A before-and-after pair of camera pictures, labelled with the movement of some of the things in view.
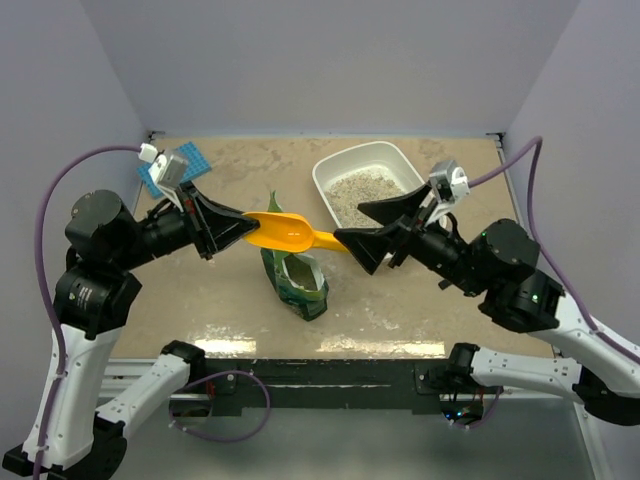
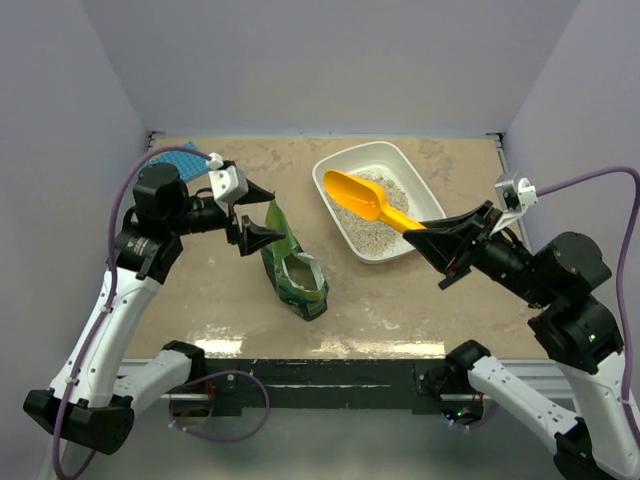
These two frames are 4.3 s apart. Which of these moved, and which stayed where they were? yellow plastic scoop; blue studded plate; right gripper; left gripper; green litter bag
Moved: yellow plastic scoop; left gripper; right gripper
Stayed: blue studded plate; green litter bag
